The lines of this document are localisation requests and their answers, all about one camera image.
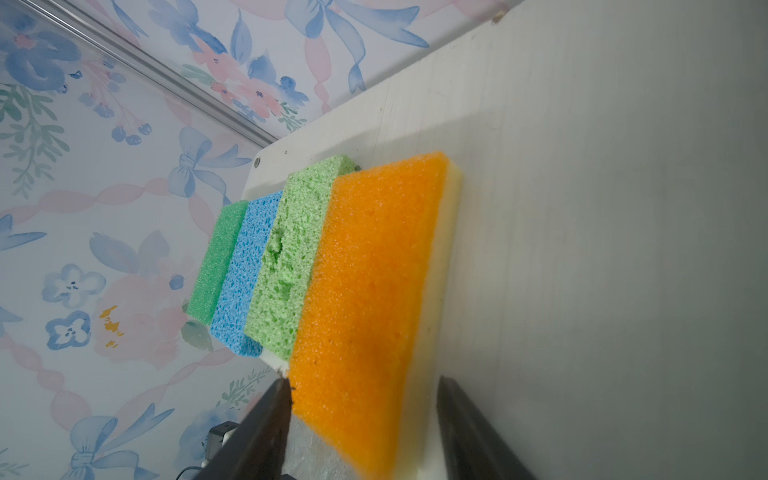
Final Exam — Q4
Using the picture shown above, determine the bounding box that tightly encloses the white two-tier shelf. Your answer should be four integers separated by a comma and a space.
244, 1, 767, 479

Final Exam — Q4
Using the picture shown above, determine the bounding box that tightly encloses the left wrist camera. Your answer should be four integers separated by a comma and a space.
202, 421, 240, 466

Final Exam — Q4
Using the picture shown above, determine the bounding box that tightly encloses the dark green sponge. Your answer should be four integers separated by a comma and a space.
186, 201, 248, 326

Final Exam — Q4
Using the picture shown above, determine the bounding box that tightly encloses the orange sponge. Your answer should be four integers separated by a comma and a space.
288, 152, 462, 479

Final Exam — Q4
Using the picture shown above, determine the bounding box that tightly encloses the light green sponge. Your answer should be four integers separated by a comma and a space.
244, 155, 359, 362

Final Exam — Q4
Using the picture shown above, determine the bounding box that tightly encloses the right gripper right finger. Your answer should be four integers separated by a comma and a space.
437, 376, 535, 480

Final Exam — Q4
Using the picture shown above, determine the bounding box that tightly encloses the blue sponge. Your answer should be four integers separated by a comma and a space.
211, 191, 282, 357

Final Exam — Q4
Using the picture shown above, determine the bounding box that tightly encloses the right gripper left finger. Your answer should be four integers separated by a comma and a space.
188, 378, 292, 480

